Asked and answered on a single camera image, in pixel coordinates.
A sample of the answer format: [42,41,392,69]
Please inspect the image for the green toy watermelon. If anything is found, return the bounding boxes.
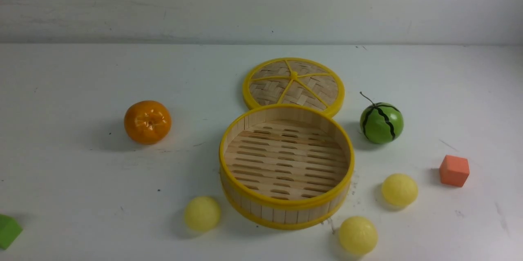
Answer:
[359,92,404,145]

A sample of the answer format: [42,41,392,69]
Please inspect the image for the orange foam cube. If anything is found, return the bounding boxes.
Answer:
[439,155,469,188]

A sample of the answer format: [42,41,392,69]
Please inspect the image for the green foam block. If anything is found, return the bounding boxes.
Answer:
[0,214,23,250]

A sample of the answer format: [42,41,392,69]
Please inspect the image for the yellow bun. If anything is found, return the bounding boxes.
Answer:
[184,196,221,232]
[338,216,378,256]
[381,173,418,208]

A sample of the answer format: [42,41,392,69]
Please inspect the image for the woven bamboo steamer lid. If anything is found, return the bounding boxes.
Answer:
[241,58,345,116]

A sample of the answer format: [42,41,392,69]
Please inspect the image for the orange toy tangerine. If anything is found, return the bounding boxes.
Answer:
[124,100,172,145]

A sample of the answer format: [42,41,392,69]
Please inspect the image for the yellow bun bottom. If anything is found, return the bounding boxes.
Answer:
[338,216,378,256]

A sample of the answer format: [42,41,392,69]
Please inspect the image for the bamboo steamer tray yellow rim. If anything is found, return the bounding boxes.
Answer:
[219,105,355,230]

